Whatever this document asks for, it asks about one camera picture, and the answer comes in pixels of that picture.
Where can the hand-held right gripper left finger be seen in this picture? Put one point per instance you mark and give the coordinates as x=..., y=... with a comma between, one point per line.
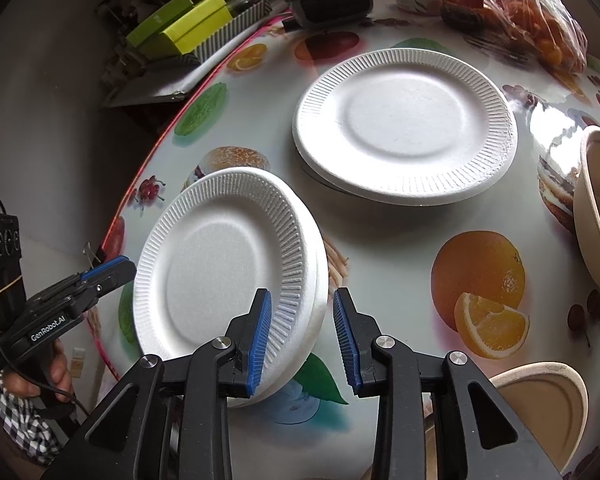
x=261, y=340

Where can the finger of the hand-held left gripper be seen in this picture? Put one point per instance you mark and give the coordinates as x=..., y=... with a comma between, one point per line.
x=112, y=269

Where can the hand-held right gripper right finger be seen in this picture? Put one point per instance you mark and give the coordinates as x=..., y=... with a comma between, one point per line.
x=342, y=340

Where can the white foam plate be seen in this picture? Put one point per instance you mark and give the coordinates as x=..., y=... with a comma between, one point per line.
x=286, y=377
x=405, y=120
x=215, y=275
x=430, y=199

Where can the person's left forearm checkered sleeve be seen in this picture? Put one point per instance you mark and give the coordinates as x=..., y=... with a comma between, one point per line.
x=15, y=410

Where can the person's left hand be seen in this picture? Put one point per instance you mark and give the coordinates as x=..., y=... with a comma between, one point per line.
x=61, y=370

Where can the dark grey flat tray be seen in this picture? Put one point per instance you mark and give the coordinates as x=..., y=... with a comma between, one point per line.
x=150, y=82

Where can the green box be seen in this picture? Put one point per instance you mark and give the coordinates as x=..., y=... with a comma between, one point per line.
x=152, y=25
x=200, y=22

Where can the grey corrugated box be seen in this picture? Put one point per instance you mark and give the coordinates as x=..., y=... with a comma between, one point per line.
x=232, y=27

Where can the plastic bag of oranges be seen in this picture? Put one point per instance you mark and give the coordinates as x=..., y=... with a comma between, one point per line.
x=540, y=15

